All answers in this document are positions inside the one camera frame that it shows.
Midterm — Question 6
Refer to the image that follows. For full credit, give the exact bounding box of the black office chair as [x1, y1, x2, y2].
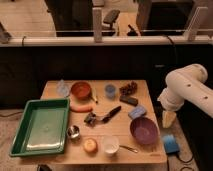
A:
[102, 10, 120, 36]

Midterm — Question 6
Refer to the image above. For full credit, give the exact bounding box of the brown pine cone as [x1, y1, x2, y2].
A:
[119, 81, 138, 96]

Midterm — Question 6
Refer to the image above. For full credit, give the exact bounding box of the orange bowl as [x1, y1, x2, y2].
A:
[71, 81, 91, 100]

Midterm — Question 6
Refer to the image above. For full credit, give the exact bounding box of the blue box on floor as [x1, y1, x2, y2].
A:
[163, 135, 180, 154]

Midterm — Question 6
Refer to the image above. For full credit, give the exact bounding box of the white plastic cup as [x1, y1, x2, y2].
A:
[101, 136, 119, 156]

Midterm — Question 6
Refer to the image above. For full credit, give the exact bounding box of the orange carrot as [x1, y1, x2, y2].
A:
[70, 105, 93, 113]

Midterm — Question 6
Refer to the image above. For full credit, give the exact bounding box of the yellow pencil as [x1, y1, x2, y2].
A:
[92, 87, 98, 104]

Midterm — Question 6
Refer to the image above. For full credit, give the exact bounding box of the black dish brush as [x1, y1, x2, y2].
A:
[84, 106, 121, 126]

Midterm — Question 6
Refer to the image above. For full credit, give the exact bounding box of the orange round fruit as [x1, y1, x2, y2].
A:
[83, 138, 98, 153]

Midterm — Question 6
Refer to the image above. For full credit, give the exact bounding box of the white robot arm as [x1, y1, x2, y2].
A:
[157, 64, 213, 128]

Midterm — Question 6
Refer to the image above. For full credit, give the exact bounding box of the clear plastic bag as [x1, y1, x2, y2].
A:
[56, 80, 70, 97]

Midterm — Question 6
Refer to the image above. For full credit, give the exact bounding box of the wooden board table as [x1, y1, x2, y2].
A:
[19, 80, 167, 165]

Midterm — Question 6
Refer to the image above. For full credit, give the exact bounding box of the purple bowl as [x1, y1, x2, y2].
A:
[130, 117, 158, 145]

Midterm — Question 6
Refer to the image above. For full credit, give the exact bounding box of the metal spoon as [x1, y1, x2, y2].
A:
[119, 145, 138, 153]

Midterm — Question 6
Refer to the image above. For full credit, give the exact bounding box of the blue plastic cup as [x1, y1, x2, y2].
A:
[105, 84, 116, 99]

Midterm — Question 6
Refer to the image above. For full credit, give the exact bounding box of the green plastic tray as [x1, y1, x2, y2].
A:
[10, 98, 70, 157]

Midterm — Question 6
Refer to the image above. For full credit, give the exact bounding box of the dark rectangular block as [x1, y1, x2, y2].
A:
[119, 95, 138, 106]

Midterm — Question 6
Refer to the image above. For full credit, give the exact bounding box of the small metal cup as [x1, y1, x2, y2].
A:
[67, 125, 80, 140]

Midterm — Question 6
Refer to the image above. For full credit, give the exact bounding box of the blue sponge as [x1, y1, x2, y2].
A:
[128, 105, 147, 119]

